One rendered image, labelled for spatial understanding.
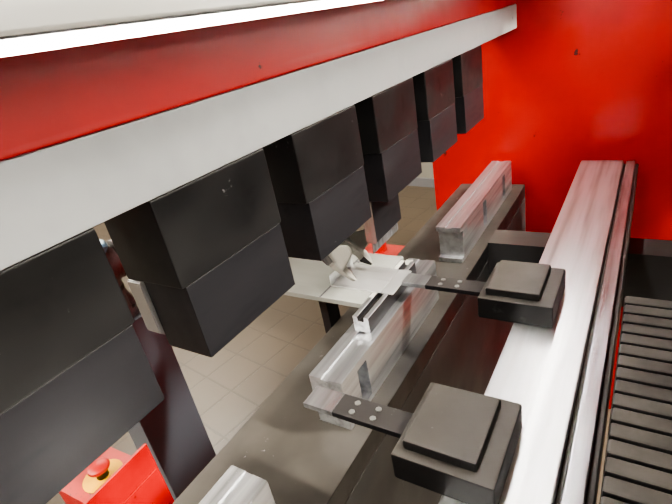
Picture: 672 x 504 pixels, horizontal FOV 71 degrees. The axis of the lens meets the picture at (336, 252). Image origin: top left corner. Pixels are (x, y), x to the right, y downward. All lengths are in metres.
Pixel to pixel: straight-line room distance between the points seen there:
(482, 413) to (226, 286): 0.31
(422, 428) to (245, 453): 0.34
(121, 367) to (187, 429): 1.35
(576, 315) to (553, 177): 0.88
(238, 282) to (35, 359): 0.20
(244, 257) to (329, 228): 0.16
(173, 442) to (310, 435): 1.01
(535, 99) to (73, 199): 1.38
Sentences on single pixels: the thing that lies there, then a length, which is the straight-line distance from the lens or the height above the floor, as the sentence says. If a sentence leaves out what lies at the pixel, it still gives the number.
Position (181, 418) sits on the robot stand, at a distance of 1.74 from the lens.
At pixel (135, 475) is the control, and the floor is 0.81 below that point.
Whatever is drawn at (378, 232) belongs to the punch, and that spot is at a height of 1.12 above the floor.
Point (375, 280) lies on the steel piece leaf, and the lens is 0.89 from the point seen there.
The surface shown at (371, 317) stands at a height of 0.99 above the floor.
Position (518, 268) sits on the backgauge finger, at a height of 1.03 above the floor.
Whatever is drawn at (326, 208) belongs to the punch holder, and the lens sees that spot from 0.61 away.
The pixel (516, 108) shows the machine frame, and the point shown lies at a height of 1.12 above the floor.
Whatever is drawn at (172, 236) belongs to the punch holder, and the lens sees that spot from 0.43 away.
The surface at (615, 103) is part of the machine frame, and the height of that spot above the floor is 1.11.
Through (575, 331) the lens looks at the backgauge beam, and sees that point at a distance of 0.77.
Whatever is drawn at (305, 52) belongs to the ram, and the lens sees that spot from 0.59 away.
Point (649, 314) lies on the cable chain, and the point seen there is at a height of 1.04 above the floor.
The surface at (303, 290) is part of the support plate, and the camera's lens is 0.91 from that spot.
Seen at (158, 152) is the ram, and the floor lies 1.37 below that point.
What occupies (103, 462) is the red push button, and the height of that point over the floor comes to 0.81.
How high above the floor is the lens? 1.44
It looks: 25 degrees down
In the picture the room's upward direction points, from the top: 11 degrees counter-clockwise
